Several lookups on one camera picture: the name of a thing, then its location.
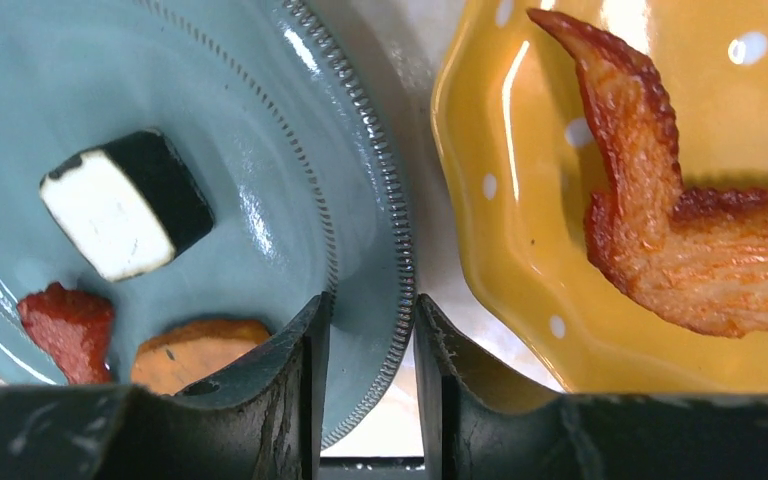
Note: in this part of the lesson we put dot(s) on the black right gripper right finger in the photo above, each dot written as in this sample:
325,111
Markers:
481,419

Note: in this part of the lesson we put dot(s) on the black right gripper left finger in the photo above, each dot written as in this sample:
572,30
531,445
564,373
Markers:
258,418

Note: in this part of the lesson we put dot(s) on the grey blue round plate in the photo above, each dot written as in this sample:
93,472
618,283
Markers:
275,124

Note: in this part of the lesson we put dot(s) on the yellow polka dot plate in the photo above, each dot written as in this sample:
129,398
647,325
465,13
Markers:
521,165

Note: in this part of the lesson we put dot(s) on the orange fried nugget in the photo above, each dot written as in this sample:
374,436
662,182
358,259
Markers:
169,362

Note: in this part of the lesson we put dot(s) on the red chicken drumstick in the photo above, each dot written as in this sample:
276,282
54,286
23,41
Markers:
74,328

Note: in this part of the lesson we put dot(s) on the white tofu cube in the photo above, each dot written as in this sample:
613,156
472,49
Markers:
129,206

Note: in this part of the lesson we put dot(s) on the orange fried chicken piece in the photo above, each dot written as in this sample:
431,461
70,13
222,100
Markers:
695,257

